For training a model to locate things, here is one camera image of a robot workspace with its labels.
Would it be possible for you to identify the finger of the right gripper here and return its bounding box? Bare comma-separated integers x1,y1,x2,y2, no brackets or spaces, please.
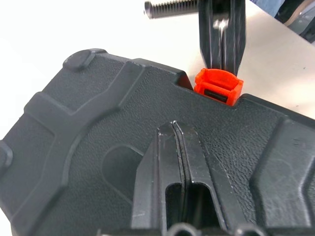
198,0,223,70
222,0,247,75

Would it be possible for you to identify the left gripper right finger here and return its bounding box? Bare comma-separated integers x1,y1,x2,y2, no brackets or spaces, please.
173,120,247,232

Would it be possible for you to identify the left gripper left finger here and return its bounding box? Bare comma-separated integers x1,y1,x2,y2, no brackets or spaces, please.
131,121,186,231

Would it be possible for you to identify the black plastic tool case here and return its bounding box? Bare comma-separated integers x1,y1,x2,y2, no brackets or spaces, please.
0,48,315,236

